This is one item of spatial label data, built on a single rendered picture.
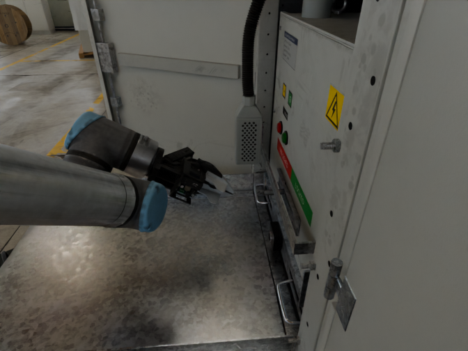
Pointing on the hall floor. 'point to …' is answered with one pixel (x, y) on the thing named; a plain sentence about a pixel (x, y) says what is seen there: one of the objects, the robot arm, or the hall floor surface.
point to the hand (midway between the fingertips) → (228, 189)
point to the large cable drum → (14, 25)
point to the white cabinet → (36, 14)
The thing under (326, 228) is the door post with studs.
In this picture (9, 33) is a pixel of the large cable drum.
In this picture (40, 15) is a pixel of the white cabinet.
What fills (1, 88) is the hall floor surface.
